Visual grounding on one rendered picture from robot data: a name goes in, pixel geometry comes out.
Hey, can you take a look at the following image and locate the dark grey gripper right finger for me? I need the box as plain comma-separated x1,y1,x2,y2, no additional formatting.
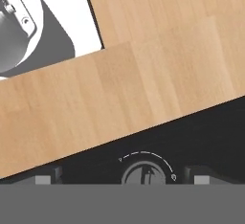
184,165,237,186

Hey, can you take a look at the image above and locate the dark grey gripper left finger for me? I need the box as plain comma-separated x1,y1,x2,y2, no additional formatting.
9,165,63,186

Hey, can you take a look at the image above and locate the black stove hob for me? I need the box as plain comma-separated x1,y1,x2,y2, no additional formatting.
0,95,245,186

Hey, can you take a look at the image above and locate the grey round stove knob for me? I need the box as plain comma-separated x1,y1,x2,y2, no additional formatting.
121,160,167,186

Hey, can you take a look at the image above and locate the silver sink tap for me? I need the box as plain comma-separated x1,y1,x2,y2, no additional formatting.
0,0,37,40

